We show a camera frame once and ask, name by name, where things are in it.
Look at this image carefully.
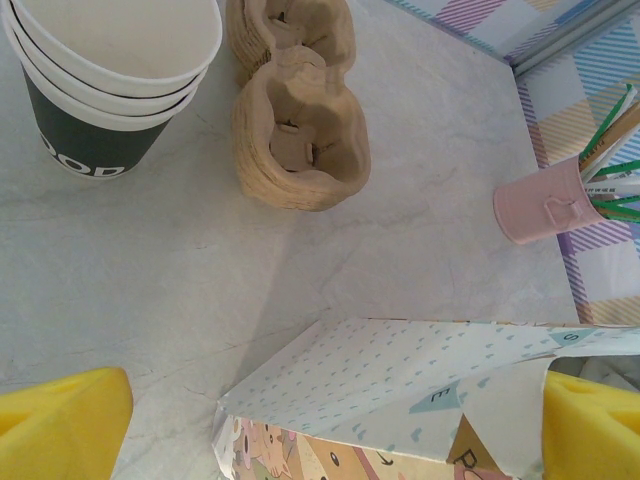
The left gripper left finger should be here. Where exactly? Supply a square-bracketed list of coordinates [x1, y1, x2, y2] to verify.
[0, 367, 135, 480]

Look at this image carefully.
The pink metal bucket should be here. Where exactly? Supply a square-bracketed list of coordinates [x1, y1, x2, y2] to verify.
[492, 153, 615, 246]

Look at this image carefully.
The black paper coffee cup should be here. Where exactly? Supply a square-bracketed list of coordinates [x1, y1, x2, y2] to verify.
[4, 14, 214, 109]
[17, 44, 201, 181]

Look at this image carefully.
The animal print paper gift bag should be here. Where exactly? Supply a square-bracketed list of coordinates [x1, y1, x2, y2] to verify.
[213, 317, 640, 480]

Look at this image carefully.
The aluminium frame post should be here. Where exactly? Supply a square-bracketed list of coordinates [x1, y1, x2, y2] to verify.
[507, 0, 640, 77]

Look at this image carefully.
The green white wrapped straw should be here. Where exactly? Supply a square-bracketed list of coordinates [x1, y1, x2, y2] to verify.
[582, 82, 637, 176]

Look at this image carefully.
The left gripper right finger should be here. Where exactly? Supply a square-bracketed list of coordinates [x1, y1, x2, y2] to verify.
[541, 368, 640, 480]

